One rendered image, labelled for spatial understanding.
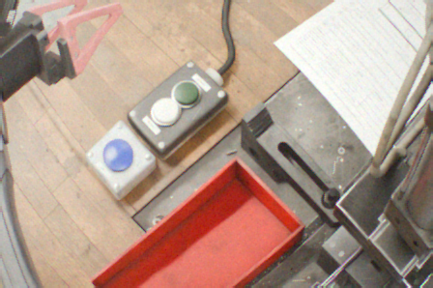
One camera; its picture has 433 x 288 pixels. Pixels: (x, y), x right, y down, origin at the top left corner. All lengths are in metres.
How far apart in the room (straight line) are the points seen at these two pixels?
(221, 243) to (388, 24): 0.41
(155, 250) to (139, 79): 0.23
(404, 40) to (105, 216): 0.50
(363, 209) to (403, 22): 0.46
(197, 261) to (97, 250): 0.13
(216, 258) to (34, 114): 0.32
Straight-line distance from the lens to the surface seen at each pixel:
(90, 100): 1.38
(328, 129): 1.36
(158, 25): 1.42
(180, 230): 1.31
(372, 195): 1.09
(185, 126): 1.33
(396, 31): 1.45
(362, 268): 1.22
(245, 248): 1.30
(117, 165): 1.31
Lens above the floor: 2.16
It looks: 69 degrees down
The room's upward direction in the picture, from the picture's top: straight up
